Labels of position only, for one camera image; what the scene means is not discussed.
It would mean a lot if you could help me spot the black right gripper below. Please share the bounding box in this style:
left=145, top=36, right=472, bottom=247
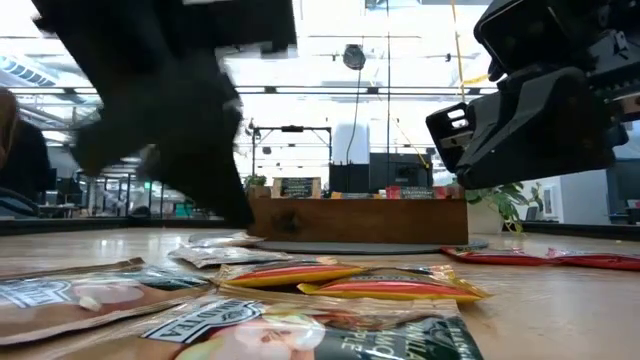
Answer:
left=455, top=29, right=640, bottom=190

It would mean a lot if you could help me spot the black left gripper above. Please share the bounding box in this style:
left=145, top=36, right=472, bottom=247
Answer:
left=69, top=49, right=256, bottom=229

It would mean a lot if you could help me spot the beige cinnamon apple tea packet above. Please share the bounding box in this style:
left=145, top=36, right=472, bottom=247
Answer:
left=47, top=284, right=485, bottom=360
left=0, top=256, right=214, bottom=347
left=271, top=176, right=322, bottom=200
left=185, top=231, right=265, bottom=249
left=167, top=244, right=294, bottom=270

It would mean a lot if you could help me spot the orange tea packet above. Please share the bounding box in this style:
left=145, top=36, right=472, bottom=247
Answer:
left=213, top=257, right=369, bottom=290
left=297, top=264, right=494, bottom=305
left=329, top=191, right=386, bottom=200

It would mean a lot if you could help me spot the wooden three-compartment tray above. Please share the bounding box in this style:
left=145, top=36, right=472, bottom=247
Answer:
left=247, top=197, right=470, bottom=246

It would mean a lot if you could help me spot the small background potted plant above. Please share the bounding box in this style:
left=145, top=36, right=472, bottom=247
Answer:
left=243, top=173, right=271, bottom=199

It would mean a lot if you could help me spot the potted green plant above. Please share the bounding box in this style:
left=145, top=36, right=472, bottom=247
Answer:
left=464, top=180, right=544, bottom=235

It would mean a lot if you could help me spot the black background gantry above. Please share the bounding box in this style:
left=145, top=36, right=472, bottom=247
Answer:
left=252, top=124, right=334, bottom=176

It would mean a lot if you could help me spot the black perforated computer case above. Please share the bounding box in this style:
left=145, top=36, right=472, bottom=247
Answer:
left=368, top=152, right=434, bottom=194

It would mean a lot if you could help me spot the grey round mat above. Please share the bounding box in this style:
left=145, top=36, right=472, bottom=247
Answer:
left=254, top=238, right=490, bottom=256

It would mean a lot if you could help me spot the person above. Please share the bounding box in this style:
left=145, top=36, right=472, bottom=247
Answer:
left=0, top=87, right=53, bottom=217

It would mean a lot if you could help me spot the white wall picture frame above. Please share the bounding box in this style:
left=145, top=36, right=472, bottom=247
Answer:
left=542, top=184, right=557, bottom=219

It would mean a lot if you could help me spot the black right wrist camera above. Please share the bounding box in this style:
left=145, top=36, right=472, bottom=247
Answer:
left=425, top=101, right=485, bottom=174

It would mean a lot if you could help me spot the yellow cable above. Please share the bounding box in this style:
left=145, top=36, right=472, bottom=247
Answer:
left=449, top=0, right=491, bottom=104

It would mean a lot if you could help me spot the black aluminium table frame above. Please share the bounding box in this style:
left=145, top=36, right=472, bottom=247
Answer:
left=0, top=216, right=640, bottom=241

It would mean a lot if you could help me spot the black ceiling cable reel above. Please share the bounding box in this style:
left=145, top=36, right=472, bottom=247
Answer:
left=342, top=43, right=368, bottom=72

